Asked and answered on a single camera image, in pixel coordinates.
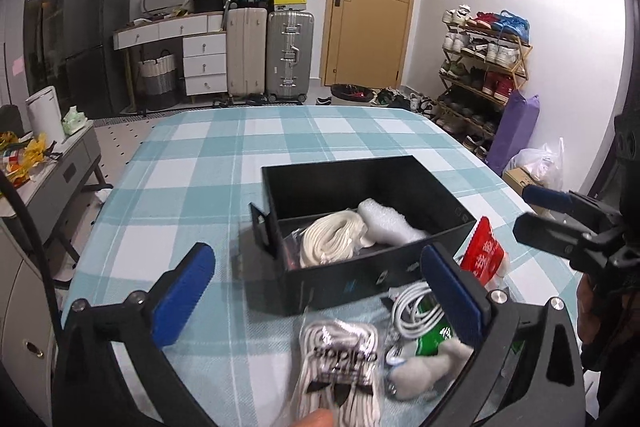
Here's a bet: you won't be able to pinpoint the grey white laundry basket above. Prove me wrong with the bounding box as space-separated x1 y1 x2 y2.
137 49 178 110

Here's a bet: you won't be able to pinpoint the blue mesh bag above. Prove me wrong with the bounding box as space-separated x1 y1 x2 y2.
492 9 531 42

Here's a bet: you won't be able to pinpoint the white plastic bag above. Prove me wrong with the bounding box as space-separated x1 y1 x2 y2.
507 138 566 190

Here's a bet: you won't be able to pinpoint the white coiled rope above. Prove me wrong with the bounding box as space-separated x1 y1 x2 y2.
299 208 373 269

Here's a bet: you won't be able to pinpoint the dark cloth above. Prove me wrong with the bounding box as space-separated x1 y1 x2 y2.
0 104 24 138

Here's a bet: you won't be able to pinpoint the white foam piece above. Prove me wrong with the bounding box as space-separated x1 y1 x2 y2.
357 198 431 250

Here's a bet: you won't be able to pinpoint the beige suitcase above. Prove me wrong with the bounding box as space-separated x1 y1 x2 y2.
226 7 269 101

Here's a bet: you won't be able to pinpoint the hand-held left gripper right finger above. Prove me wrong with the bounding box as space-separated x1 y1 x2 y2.
415 243 586 427

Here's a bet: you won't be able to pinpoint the wooden shoe rack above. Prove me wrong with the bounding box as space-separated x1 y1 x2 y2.
437 19 533 150

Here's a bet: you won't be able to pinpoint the black red bag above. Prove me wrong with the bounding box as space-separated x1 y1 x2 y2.
330 83 374 104

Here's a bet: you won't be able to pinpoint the white charging cable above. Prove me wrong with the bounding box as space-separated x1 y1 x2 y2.
385 282 453 350

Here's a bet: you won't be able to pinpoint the white fluffy pad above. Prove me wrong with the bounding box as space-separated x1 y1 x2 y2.
390 337 476 400

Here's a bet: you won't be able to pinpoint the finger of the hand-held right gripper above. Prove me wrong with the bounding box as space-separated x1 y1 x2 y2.
522 184 623 228
512 211 603 273

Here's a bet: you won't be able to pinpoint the black storage box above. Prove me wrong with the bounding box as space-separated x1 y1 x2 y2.
248 155 477 315

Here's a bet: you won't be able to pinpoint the white trash bin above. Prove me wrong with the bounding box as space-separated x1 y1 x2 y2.
26 86 66 145

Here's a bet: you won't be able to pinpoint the white shoelace packet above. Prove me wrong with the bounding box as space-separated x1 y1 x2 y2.
298 319 386 427

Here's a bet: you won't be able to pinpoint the dark glass wardrobe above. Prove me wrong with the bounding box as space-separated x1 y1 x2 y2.
22 0 83 100

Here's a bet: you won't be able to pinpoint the black cable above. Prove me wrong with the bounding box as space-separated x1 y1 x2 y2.
0 172 63 338

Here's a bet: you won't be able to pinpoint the silver suitcase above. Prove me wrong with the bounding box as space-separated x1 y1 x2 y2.
265 10 316 104

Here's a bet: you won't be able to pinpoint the yellow plastic bag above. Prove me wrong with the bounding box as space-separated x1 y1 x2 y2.
0 132 58 188

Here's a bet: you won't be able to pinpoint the rows of assorted shoes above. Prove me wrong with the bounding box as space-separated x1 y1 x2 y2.
439 4 523 158

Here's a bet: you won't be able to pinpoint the green tissue packet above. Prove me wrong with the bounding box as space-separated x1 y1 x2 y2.
402 297 467 365

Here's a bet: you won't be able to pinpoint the clear plastic bag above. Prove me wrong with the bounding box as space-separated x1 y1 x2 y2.
280 227 308 270

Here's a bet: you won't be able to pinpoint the grey side cabinet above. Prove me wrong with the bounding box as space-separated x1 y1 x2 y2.
0 119 113 258

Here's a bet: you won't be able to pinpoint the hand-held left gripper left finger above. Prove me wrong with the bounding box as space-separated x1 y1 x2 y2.
52 242 217 427

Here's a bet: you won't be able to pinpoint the scattered pile of shoes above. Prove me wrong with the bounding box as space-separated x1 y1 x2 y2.
315 84 441 118

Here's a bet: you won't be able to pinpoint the red white packet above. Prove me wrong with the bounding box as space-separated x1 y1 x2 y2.
459 216 511 280

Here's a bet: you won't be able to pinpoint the person's left hand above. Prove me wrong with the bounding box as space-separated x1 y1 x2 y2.
291 408 337 427

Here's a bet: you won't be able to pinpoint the white cabinet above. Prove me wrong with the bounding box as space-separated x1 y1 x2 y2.
0 217 66 427

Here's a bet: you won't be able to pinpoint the purple bag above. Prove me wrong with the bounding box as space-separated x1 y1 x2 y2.
486 91 542 178

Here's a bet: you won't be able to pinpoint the person's right hand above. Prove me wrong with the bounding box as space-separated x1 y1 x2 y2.
575 279 623 370

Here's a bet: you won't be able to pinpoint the cardboard box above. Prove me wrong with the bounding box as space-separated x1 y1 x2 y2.
501 167 551 214

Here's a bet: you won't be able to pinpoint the white desk with drawers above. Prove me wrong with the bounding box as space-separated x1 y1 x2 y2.
112 13 228 108

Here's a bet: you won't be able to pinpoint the dark grey fridge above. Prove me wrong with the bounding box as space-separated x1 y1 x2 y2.
62 0 133 118

